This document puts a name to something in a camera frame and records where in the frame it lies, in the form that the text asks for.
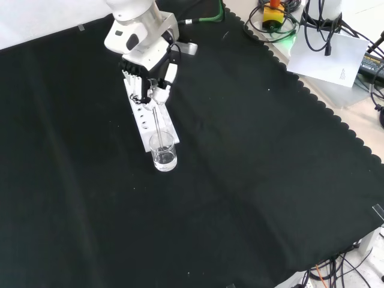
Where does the black cable bundle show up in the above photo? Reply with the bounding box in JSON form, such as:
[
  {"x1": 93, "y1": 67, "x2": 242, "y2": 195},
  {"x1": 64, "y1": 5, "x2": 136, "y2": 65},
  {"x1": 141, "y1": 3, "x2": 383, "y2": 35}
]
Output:
[{"x1": 301, "y1": 0, "x2": 362, "y2": 58}]

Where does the black power adapter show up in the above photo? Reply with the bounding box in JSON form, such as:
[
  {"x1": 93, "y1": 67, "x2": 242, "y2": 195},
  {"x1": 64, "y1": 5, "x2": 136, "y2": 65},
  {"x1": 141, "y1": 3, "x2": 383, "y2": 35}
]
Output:
[{"x1": 358, "y1": 50, "x2": 384, "y2": 86}]

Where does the black bench cloth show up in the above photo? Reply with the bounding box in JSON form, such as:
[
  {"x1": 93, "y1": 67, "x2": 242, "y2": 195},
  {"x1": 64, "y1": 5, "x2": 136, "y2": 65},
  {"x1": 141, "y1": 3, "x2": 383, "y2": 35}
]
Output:
[{"x1": 0, "y1": 0, "x2": 384, "y2": 288}]

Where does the white paper sheet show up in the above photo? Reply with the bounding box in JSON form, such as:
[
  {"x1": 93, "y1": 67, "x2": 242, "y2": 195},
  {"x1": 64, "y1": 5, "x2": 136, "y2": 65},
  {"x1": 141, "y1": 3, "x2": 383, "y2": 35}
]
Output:
[{"x1": 286, "y1": 28, "x2": 370, "y2": 89}]

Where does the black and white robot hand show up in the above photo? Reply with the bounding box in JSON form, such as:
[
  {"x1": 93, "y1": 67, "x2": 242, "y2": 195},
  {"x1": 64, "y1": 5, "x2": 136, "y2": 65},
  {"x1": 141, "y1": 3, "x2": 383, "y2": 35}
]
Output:
[{"x1": 104, "y1": 21, "x2": 181, "y2": 106}]

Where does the clear glass rod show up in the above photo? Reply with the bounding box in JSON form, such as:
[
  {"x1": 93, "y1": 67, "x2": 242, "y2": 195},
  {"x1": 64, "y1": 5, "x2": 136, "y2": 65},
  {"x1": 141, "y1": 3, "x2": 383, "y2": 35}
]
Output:
[{"x1": 152, "y1": 105, "x2": 166, "y2": 151}]

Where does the yellow stop button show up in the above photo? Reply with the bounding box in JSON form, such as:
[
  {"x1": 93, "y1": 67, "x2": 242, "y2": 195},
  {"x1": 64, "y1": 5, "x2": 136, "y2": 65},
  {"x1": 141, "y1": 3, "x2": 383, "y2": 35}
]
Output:
[{"x1": 262, "y1": 0, "x2": 286, "y2": 31}]

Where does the green cable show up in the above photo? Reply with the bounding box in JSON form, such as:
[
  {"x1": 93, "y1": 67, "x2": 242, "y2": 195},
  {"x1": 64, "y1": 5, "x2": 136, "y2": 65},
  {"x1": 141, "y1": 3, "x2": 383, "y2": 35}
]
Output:
[{"x1": 176, "y1": 0, "x2": 226, "y2": 25}]

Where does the orange cable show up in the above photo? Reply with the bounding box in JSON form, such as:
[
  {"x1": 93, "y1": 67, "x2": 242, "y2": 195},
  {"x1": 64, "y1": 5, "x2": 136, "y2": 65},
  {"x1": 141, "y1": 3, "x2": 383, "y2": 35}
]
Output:
[{"x1": 314, "y1": 263, "x2": 328, "y2": 282}]

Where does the clear glass beaker with water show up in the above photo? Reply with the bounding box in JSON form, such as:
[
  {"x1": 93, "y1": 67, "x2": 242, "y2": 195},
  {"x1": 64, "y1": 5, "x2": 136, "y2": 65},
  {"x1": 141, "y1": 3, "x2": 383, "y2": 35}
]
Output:
[{"x1": 148, "y1": 131, "x2": 179, "y2": 173}]

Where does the black looped cable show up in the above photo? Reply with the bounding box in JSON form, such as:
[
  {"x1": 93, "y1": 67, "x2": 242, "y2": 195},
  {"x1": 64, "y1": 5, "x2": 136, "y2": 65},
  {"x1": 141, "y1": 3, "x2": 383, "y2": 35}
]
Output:
[{"x1": 243, "y1": 0, "x2": 301, "y2": 40}]

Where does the white test tube rack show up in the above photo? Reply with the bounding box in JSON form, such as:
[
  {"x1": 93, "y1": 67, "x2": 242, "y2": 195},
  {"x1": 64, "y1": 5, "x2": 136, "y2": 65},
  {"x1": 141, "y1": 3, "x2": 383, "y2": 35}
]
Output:
[{"x1": 123, "y1": 74, "x2": 181, "y2": 152}]

